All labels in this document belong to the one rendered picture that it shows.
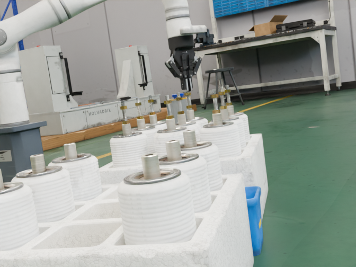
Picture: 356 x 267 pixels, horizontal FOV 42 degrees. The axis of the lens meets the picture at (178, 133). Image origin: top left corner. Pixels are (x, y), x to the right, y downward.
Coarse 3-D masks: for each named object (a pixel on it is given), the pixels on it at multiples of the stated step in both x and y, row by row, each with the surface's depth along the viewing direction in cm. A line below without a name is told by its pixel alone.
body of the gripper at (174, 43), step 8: (168, 40) 135; (176, 40) 133; (184, 40) 133; (192, 40) 135; (176, 48) 134; (184, 48) 136; (192, 48) 138; (176, 56) 134; (192, 56) 138; (176, 64) 136
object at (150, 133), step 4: (156, 128) 130; (144, 132) 127; (148, 132) 127; (152, 132) 127; (156, 132) 129; (148, 136) 127; (152, 136) 127; (148, 140) 127; (152, 140) 127; (148, 144) 127; (152, 144) 127; (148, 148) 127; (152, 148) 127; (152, 152) 127
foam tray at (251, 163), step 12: (252, 144) 123; (240, 156) 108; (252, 156) 109; (108, 168) 116; (120, 168) 113; (132, 168) 112; (228, 168) 107; (240, 168) 106; (252, 168) 106; (264, 168) 139; (108, 180) 114; (120, 180) 113; (252, 180) 106; (264, 180) 134; (264, 192) 130; (264, 204) 126
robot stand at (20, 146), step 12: (0, 132) 149; (12, 132) 148; (24, 132) 150; (36, 132) 154; (0, 144) 151; (12, 144) 149; (24, 144) 150; (36, 144) 154; (0, 156) 152; (12, 156) 149; (24, 156) 150; (0, 168) 153; (12, 168) 150; (24, 168) 150
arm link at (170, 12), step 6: (162, 0) 134; (168, 0) 132; (174, 0) 132; (180, 0) 132; (168, 6) 133; (174, 6) 132; (180, 6) 132; (186, 6) 134; (168, 12) 133; (174, 12) 132; (180, 12) 132; (186, 12) 134; (168, 18) 134
